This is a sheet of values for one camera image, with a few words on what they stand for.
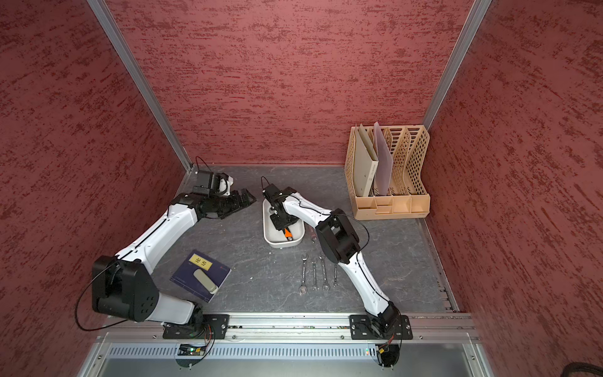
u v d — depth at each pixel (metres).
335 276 0.85
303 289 0.81
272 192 0.81
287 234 0.95
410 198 0.97
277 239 0.94
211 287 0.78
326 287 0.83
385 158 0.88
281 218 0.85
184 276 0.84
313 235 0.95
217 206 0.70
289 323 0.76
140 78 0.87
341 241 0.61
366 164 0.83
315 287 0.83
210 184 0.67
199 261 0.87
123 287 0.42
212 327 0.74
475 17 0.72
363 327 0.74
